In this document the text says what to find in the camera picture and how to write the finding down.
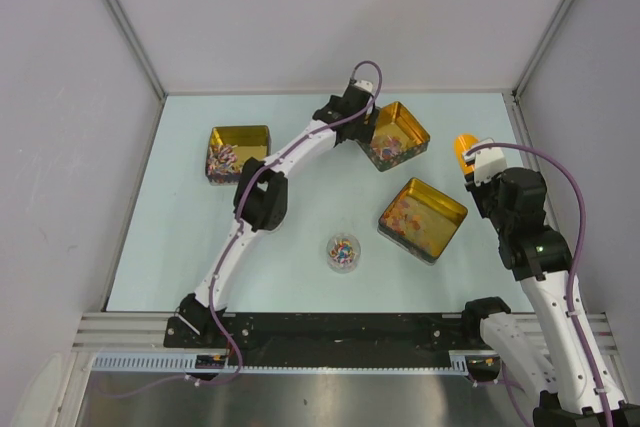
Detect grey slotted cable duct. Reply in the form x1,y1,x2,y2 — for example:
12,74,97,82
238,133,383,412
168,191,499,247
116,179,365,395
92,352,468,376

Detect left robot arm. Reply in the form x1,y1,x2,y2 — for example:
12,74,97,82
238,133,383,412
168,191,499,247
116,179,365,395
177,78,380,347

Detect orange plastic scoop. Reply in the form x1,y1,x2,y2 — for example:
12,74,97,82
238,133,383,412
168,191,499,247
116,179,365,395
453,133,479,177

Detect clear glass jar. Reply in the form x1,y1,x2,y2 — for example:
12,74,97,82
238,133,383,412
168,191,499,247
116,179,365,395
326,233,361,273

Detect tin with round lollipops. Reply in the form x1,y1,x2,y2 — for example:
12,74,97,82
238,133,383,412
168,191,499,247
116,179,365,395
358,101,431,172

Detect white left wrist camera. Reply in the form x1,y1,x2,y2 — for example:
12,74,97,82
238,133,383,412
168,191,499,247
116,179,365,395
349,79,374,95

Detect tin with popsicle candies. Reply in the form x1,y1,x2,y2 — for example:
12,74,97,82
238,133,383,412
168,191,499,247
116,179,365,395
377,177,468,265

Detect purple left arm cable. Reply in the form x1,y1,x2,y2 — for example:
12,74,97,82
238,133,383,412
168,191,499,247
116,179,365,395
94,60,385,400

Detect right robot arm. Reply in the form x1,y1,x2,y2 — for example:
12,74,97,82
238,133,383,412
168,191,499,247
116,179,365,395
461,167,639,426

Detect tin with swirl lollipops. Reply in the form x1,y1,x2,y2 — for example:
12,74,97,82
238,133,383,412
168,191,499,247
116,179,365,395
204,125,271,185

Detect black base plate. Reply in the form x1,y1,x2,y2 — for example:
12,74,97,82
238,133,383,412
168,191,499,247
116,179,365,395
163,311,522,368

